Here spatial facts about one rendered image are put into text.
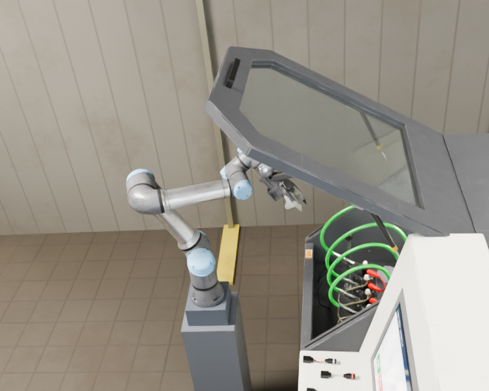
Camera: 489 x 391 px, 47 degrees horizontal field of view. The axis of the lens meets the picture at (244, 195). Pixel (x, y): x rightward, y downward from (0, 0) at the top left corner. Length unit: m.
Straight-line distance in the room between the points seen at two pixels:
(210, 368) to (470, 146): 1.51
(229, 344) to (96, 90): 2.06
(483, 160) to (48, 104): 2.87
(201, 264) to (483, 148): 1.22
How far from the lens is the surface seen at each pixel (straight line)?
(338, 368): 2.16
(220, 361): 2.71
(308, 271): 2.55
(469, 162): 2.28
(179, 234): 2.44
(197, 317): 2.54
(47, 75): 4.02
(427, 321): 1.56
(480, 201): 2.08
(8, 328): 4.12
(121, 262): 4.27
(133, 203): 2.21
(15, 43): 4.01
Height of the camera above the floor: 2.70
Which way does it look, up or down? 35 degrees down
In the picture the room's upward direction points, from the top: 7 degrees counter-clockwise
